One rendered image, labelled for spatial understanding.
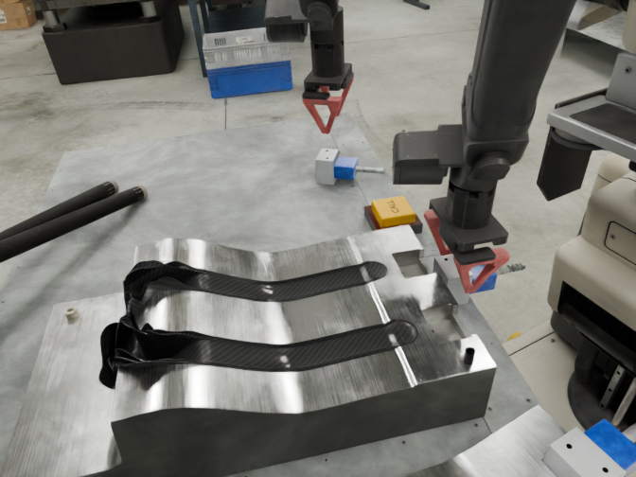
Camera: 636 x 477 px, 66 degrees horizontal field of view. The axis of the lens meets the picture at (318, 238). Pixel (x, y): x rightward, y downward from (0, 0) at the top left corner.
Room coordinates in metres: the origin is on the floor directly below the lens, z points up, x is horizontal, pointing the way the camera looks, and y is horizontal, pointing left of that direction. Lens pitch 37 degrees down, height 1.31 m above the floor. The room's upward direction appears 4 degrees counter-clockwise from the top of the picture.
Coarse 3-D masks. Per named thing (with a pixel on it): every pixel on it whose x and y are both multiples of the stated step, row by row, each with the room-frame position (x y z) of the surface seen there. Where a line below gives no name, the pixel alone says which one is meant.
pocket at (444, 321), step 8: (424, 312) 0.40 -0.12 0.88; (432, 312) 0.40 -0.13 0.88; (440, 312) 0.41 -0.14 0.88; (448, 312) 0.41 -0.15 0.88; (456, 312) 0.41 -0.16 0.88; (432, 320) 0.40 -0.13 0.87; (440, 320) 0.41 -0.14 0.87; (448, 320) 0.41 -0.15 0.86; (456, 320) 0.40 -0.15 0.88; (432, 328) 0.40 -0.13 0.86; (440, 328) 0.39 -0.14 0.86; (448, 328) 0.39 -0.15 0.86; (456, 328) 0.39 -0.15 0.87; (464, 328) 0.38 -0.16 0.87; (440, 336) 0.38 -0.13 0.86; (448, 336) 0.38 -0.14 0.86; (456, 336) 0.38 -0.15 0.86; (464, 336) 0.37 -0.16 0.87
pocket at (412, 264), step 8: (400, 256) 0.51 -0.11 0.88; (408, 256) 0.51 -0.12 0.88; (416, 256) 0.51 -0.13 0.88; (400, 264) 0.51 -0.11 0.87; (408, 264) 0.51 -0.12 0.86; (416, 264) 0.51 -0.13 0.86; (424, 264) 0.50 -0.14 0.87; (408, 272) 0.50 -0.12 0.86; (416, 272) 0.50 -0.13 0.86; (424, 272) 0.49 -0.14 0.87; (432, 272) 0.48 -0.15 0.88
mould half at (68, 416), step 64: (192, 256) 0.49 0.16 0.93; (256, 256) 0.52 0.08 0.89; (320, 256) 0.52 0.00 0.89; (384, 256) 0.50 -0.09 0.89; (64, 320) 0.46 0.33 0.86; (192, 320) 0.38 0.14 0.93; (256, 320) 0.40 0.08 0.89; (320, 320) 0.40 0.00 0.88; (384, 320) 0.39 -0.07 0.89; (64, 384) 0.36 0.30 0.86; (128, 384) 0.29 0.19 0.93; (192, 384) 0.29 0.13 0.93; (256, 384) 0.31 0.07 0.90; (320, 384) 0.31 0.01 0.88; (384, 384) 0.31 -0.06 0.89; (448, 384) 0.31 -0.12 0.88; (64, 448) 0.28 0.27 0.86; (128, 448) 0.26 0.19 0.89; (192, 448) 0.26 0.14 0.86; (256, 448) 0.27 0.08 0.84; (320, 448) 0.28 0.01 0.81
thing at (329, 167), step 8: (320, 152) 0.88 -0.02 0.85; (328, 152) 0.88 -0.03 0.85; (336, 152) 0.88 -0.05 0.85; (320, 160) 0.85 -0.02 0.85; (328, 160) 0.85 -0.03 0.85; (336, 160) 0.87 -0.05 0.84; (344, 160) 0.87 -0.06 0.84; (352, 160) 0.87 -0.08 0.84; (320, 168) 0.85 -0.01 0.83; (328, 168) 0.85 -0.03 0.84; (336, 168) 0.85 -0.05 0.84; (344, 168) 0.84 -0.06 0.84; (352, 168) 0.84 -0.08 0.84; (360, 168) 0.85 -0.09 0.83; (368, 168) 0.84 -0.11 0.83; (376, 168) 0.84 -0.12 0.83; (320, 176) 0.85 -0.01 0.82; (328, 176) 0.85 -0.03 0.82; (336, 176) 0.85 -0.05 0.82; (344, 176) 0.84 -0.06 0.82; (352, 176) 0.84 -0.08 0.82; (328, 184) 0.85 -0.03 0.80
